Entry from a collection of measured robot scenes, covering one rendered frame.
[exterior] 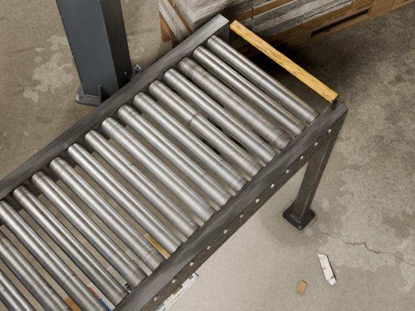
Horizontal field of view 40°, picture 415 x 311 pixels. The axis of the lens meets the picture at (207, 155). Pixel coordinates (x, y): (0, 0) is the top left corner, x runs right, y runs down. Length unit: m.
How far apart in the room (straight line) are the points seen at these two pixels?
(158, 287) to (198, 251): 0.14
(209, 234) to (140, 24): 1.71
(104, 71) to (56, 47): 0.51
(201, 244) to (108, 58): 1.18
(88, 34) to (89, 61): 0.18
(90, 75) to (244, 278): 1.12
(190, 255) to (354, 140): 1.36
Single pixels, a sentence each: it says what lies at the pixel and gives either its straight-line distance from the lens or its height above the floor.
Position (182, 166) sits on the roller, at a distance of 1.65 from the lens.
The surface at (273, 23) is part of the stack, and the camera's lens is 2.70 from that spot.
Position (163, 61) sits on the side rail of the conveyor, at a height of 0.80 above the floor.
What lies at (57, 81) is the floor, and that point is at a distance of 2.89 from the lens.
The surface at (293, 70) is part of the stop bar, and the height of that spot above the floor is 0.82.
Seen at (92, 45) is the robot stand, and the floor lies 0.40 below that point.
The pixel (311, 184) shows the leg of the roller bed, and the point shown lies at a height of 0.35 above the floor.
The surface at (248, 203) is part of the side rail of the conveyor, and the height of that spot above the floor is 0.80.
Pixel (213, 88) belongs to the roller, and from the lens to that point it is 1.79.
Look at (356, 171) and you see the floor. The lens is 2.63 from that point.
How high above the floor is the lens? 2.24
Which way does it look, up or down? 60 degrees down
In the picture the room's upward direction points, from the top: 1 degrees clockwise
